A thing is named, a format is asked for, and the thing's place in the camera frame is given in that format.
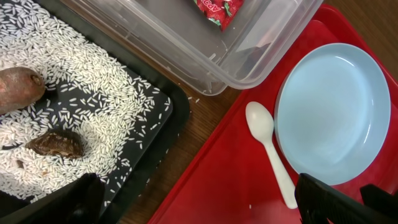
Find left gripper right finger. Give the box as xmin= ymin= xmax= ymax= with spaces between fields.
xmin=295 ymin=173 xmax=397 ymax=224

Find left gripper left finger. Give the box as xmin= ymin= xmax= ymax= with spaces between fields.
xmin=1 ymin=174 xmax=105 ymax=224

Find light blue round plate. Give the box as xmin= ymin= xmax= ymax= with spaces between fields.
xmin=274 ymin=43 xmax=391 ymax=185

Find white plastic spoon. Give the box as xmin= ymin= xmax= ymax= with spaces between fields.
xmin=245 ymin=101 xmax=298 ymax=209

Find white rice grains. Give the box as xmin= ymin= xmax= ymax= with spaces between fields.
xmin=1 ymin=1 xmax=173 ymax=205

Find brown carrot-like food scrap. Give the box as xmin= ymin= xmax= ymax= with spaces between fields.
xmin=1 ymin=67 xmax=45 ymax=114

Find black rectangular waste tray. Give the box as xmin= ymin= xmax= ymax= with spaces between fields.
xmin=1 ymin=1 xmax=189 ymax=223

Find red plastic tray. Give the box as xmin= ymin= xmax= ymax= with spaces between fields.
xmin=151 ymin=4 xmax=397 ymax=223

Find clear plastic bin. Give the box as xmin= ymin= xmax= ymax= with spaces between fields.
xmin=67 ymin=0 xmax=322 ymax=96

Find red snack wrapper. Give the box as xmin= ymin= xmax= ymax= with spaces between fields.
xmin=193 ymin=0 xmax=244 ymax=30

